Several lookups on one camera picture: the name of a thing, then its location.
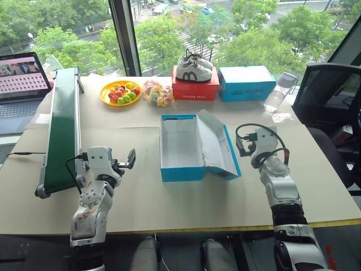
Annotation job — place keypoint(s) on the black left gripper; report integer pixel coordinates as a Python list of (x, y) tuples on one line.
[(118, 168)]

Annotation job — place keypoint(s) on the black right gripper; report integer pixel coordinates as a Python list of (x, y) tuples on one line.
[(250, 137)]

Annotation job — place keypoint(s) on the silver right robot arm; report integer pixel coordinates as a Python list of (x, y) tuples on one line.
[(282, 192)]

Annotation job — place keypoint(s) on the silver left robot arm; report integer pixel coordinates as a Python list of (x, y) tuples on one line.
[(90, 203)]

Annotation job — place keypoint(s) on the blue shoe box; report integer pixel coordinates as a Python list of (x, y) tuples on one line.
[(246, 83), (183, 146)]

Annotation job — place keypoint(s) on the green conveyor belt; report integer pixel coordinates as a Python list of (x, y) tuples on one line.
[(62, 127)]

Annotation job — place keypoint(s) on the red shoe box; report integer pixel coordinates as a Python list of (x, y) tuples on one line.
[(194, 90)]

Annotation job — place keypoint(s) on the crumpled clear plastic wrap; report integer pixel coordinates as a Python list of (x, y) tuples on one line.
[(282, 117)]

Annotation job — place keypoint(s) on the yellow plastic plate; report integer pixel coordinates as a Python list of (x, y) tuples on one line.
[(112, 103)]

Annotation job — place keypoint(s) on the green toy fruit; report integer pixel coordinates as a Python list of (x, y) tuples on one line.
[(121, 100), (127, 98)]

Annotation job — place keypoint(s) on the clear water bottle grey lid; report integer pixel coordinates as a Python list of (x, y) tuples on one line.
[(277, 94)]

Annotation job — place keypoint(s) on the red toy apple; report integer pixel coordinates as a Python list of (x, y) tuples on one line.
[(114, 97)]

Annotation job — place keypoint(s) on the red toy fruit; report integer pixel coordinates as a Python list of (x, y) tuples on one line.
[(136, 91)]

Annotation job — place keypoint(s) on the clear bag of toy fruit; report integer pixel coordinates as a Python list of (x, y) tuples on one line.
[(157, 93)]

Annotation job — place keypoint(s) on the orange toy fruit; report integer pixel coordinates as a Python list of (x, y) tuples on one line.
[(130, 84)]

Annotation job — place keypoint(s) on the white sneaker with brown logo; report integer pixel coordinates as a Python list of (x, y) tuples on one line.
[(194, 74), (201, 61)]

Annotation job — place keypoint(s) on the black mesh office chair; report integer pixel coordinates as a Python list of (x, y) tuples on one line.
[(327, 101)]

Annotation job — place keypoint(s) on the grey rounded shape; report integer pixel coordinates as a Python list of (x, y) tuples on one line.
[(144, 254), (217, 255)]

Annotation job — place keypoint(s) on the clear plastic bag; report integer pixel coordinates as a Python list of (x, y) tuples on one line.
[(53, 66)]

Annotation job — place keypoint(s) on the open laptop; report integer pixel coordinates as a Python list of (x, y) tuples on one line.
[(19, 93)]

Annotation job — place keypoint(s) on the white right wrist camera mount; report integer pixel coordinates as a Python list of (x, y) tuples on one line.
[(266, 141)]

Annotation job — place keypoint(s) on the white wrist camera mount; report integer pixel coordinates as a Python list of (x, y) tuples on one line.
[(266, 141), (97, 161)]

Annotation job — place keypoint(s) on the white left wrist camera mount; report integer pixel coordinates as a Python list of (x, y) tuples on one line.
[(97, 161)]

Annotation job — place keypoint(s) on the black window frame post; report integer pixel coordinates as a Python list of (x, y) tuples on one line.
[(125, 36)]

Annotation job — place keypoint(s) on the black slanted window frame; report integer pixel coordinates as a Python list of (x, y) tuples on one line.
[(345, 42)]

